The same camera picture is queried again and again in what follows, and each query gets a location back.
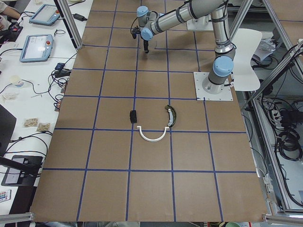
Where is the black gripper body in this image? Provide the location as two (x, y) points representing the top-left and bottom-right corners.
(143, 40), (149, 49)

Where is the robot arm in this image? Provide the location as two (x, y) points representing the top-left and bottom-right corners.
(130, 0), (235, 95)

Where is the small black plastic block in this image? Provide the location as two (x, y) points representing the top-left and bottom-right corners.
(130, 110), (137, 123)

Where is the olive brake shoe part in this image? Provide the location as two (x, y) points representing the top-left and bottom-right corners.
(165, 105), (177, 128)

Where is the black power adapter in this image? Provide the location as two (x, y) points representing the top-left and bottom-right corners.
(73, 13), (87, 21)

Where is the white curved plastic part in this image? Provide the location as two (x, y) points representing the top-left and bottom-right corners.
(136, 125), (169, 142)

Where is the white chair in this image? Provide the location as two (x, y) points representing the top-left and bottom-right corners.
(232, 28), (262, 91)

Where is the far blue teach pendant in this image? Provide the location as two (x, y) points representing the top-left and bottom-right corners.
(29, 4), (60, 26)

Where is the blue teach pendant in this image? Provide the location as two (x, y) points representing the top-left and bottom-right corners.
(29, 4), (60, 26)
(19, 34), (53, 63)

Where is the near blue teach pendant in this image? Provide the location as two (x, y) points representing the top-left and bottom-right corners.
(19, 34), (53, 63)

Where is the paper cup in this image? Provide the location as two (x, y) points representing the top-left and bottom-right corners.
(10, 75), (24, 88)

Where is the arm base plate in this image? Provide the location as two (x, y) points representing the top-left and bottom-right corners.
(186, 14), (213, 32)
(193, 72), (233, 101)

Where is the aluminium frame post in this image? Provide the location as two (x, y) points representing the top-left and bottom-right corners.
(54, 0), (83, 50)

